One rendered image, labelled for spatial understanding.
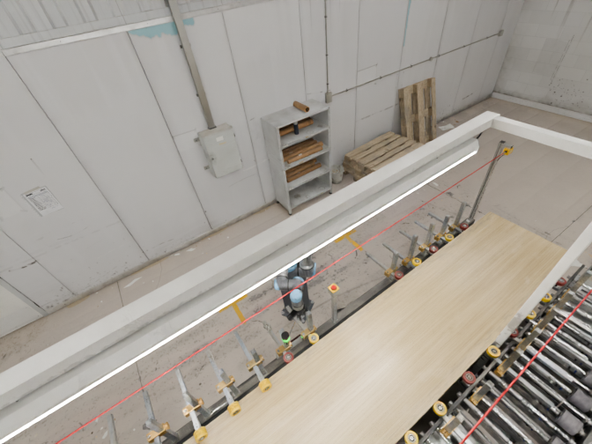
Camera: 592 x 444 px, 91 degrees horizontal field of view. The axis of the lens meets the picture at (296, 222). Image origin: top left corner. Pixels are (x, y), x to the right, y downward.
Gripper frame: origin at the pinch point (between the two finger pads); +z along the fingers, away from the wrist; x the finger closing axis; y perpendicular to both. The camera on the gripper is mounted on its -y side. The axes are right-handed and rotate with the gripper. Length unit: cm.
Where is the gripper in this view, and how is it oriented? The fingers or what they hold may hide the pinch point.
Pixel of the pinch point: (298, 320)
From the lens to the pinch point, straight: 256.6
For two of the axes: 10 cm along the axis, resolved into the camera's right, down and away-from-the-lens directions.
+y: 8.2, -4.5, 3.6
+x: -5.7, -5.2, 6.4
